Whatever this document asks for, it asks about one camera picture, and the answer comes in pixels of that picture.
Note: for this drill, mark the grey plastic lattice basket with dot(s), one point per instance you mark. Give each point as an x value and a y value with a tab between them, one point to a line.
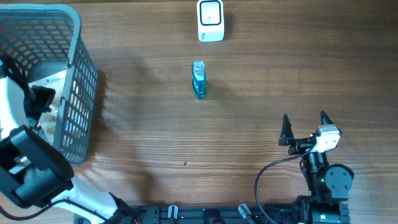
45	40

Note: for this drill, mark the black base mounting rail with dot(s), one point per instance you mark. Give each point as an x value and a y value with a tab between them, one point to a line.
281	213

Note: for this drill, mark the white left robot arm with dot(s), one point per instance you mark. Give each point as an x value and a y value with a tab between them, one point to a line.
33	172

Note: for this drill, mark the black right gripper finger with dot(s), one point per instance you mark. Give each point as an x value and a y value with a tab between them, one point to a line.
325	120
286	135

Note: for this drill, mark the white resealable pouch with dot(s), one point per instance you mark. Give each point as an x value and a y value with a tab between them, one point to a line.
48	120

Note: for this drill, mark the blue mouthwash bottle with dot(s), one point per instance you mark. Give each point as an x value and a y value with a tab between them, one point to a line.
199	78

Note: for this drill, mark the white barcode scanner box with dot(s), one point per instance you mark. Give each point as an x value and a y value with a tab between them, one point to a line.
210	20

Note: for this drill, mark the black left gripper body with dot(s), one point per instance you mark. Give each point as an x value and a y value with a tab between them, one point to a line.
37	101

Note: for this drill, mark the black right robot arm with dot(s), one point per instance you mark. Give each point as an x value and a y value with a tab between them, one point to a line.
328	185

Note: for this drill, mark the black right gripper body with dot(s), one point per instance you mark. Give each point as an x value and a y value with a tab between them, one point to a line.
300	145

